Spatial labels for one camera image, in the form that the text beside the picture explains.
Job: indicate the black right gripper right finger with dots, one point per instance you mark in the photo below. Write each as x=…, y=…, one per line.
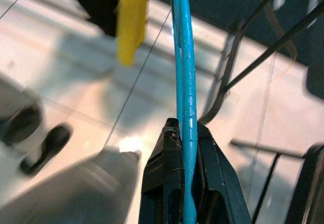
x=217, y=188

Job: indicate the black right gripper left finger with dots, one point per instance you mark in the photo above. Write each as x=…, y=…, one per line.
x=162, y=183

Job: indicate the blue plastic clothes hanger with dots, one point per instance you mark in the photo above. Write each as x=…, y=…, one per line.
x=188, y=82

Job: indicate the black t-shirt white print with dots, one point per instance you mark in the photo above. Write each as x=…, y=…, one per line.
x=96, y=4

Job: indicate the black metal clothes rack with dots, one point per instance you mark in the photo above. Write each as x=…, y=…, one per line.
x=278, y=46

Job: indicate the yellow cartoon print t-shirt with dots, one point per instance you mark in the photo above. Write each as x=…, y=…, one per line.
x=131, y=19

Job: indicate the black foam floor mat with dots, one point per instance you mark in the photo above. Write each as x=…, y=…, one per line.
x=210, y=4

